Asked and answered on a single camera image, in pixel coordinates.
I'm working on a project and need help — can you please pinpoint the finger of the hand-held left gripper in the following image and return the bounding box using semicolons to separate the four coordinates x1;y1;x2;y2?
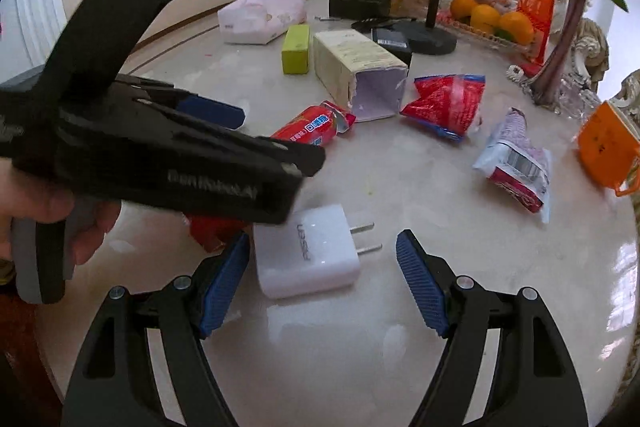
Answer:
117;74;246;131
117;92;327;178

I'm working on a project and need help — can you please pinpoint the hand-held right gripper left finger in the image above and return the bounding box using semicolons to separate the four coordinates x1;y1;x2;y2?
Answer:
60;232;251;427

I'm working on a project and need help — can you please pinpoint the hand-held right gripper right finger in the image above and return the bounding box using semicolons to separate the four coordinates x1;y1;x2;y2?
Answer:
396;229;588;427

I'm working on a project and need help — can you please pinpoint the white charger plug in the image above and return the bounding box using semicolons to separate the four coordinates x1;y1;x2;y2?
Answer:
252;203;383;299

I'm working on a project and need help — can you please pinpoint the person's left hand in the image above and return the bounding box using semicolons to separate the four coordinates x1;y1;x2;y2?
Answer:
0;154;123;265

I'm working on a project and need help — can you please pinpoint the red tube snack wrapper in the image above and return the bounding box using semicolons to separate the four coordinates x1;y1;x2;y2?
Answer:
270;102;357;148

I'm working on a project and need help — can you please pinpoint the yellow green box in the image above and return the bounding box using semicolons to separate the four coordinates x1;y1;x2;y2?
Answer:
281;25;313;75

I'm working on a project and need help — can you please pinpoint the pink tissue pack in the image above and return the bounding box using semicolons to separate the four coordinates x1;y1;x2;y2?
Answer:
217;0;307;45

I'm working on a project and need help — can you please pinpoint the cream cardboard box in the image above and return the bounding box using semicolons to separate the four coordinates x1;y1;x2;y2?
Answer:
312;29;408;122

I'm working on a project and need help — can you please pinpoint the white purple snack wrapper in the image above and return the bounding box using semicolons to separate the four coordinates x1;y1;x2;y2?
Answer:
472;107;552;224

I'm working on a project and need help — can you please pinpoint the black flat box white label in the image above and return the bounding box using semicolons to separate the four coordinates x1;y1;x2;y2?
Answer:
372;27;413;68

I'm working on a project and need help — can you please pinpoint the red blue snack wrapper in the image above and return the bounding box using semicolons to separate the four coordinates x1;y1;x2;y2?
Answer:
400;74;487;142

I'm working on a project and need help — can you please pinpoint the orange carton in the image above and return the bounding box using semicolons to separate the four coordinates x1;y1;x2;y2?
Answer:
577;102;640;198

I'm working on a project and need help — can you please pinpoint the clear fruit tray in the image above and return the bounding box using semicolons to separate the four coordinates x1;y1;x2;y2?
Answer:
437;14;536;52

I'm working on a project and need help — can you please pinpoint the purple glass vase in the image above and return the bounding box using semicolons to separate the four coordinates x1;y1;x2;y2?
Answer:
520;0;591;105

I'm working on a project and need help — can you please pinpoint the ornate cream sofa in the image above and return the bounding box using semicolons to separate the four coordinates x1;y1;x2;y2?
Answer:
575;19;640;110

